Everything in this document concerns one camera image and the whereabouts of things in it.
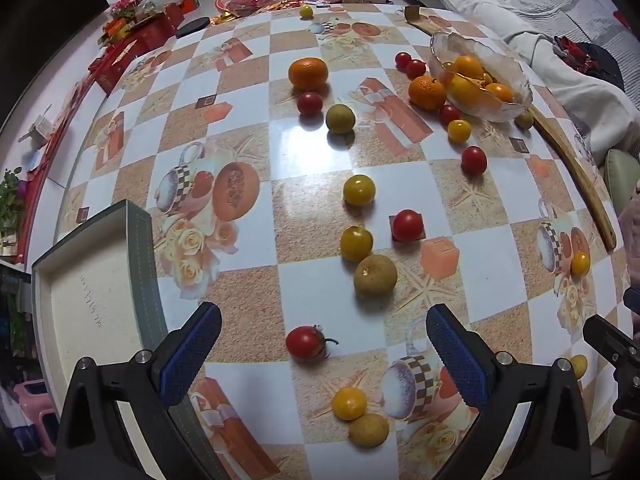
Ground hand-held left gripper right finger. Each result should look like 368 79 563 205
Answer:
426 303 593 480

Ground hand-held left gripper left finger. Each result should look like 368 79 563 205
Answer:
55 301 223 480

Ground red cherry tomato with stem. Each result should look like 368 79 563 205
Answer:
285 325 341 362

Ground white shallow tray grey rim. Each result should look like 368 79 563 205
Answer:
31 200 168 413

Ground light green cushion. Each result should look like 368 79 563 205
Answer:
602 150 640 216

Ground pink plastic stool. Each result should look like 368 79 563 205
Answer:
10 380 58 456

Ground dark glass cabinet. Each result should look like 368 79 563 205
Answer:
0 260 38 361

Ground green leafy plant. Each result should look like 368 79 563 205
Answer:
0 167 26 241

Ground dark clothing with red print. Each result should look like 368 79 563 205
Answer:
552 35 626 91

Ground clear glass bowl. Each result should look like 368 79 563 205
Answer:
429 31 532 123

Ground small white box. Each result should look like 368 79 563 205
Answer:
19 115 53 148

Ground red gift box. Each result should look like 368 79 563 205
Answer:
89 42 151 93
127 12 178 52

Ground white blanket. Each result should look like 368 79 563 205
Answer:
425 0 640 151

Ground black round lid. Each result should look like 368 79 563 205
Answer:
175 17 211 38

